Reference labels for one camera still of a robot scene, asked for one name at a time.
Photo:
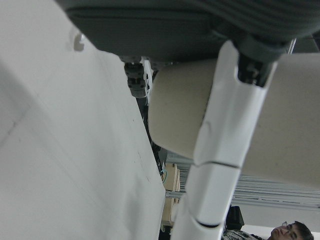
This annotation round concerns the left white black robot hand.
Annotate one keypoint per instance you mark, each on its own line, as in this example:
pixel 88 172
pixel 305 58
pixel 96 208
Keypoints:
pixel 225 140

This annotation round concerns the beige smooth paper cup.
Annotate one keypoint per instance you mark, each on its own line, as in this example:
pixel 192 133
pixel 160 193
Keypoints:
pixel 175 112

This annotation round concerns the person with glasses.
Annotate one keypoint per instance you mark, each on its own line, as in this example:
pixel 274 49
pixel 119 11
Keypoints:
pixel 295 232

